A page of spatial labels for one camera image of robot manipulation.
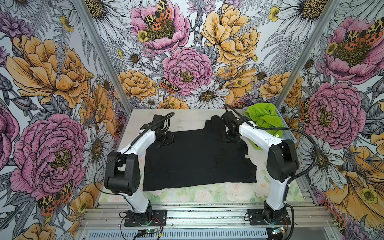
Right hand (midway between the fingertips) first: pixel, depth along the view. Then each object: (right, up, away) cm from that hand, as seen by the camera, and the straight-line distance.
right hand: (228, 145), depth 91 cm
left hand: (-35, -1, -1) cm, 35 cm away
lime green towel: (+29, +19, +18) cm, 39 cm away
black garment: (-19, -9, +6) cm, 22 cm away
